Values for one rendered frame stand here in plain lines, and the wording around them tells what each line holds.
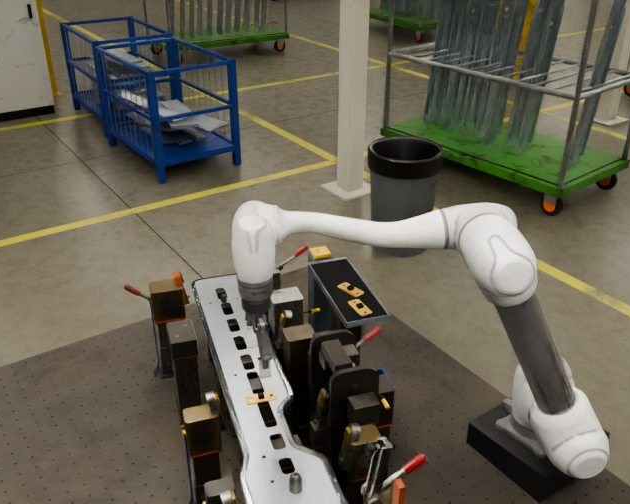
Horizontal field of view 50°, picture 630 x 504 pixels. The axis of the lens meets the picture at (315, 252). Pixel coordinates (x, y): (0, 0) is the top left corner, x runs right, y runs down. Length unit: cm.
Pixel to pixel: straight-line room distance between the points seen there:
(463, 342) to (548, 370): 218
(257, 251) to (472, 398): 112
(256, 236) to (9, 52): 658
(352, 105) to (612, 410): 297
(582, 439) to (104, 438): 143
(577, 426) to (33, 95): 711
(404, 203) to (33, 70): 486
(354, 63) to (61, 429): 371
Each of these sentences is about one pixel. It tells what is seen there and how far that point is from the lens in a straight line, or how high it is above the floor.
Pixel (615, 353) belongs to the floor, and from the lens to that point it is 411.
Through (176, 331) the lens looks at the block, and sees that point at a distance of 219.
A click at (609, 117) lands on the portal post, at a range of 809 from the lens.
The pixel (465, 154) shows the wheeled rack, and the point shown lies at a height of 27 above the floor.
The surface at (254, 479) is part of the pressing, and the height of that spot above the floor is 100.
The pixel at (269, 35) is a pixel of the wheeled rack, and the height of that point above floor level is 27.
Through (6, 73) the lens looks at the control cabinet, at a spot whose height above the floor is 51.
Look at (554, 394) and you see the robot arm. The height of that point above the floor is 114.
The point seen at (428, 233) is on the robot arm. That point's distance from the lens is 168.
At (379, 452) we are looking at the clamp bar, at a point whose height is 120.
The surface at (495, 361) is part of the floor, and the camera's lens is 384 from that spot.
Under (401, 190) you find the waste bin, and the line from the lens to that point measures 446.
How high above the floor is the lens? 226
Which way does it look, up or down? 28 degrees down
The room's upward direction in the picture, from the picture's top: straight up
